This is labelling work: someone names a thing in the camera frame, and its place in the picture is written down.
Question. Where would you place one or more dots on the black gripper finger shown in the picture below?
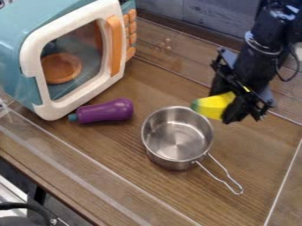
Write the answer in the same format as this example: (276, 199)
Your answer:
(241, 108)
(220, 85)

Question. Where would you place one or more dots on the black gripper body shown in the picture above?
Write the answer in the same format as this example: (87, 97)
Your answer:
(226, 58)

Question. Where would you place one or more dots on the yellow toy banana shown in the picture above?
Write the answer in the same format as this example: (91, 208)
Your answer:
(212, 106)

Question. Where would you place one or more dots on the silver pot with wire handle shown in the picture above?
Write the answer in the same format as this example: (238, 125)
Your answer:
(178, 137)

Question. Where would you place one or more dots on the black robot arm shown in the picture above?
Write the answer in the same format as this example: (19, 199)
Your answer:
(244, 73)

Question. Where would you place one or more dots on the purple toy eggplant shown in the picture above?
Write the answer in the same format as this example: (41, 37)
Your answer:
(115, 110)

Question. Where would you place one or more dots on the blue toy microwave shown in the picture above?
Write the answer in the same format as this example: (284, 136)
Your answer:
(93, 29)

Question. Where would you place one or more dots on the clear acrylic barrier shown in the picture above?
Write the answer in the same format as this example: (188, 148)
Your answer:
(94, 167)

